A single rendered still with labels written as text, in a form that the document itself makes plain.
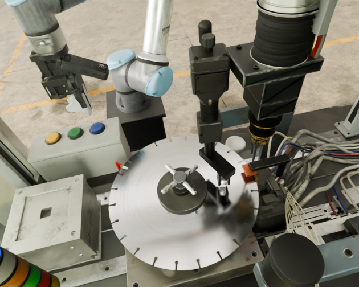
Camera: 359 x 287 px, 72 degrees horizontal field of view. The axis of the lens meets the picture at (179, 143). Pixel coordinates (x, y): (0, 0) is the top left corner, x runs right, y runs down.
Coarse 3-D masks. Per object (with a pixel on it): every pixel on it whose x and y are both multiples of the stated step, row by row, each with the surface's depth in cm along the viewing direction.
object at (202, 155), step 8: (208, 144) 48; (200, 152) 52; (208, 152) 50; (216, 152) 52; (208, 160) 51; (216, 160) 50; (224, 160) 50; (216, 168) 50; (224, 168) 49; (232, 168) 48; (224, 176) 49
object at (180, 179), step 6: (168, 168) 54; (192, 168) 53; (174, 174) 52; (180, 174) 51; (186, 174) 52; (174, 180) 51; (180, 180) 51; (186, 180) 51; (168, 186) 50; (180, 186) 51; (186, 186) 50; (162, 192) 50; (192, 192) 49
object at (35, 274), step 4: (32, 264) 38; (32, 268) 37; (36, 268) 38; (32, 272) 36; (36, 272) 37; (40, 272) 38; (28, 276) 35; (32, 276) 36; (36, 276) 37; (40, 276) 38; (28, 280) 35; (32, 280) 36; (36, 280) 37; (24, 284) 35; (28, 284) 36; (32, 284) 36; (36, 284) 37
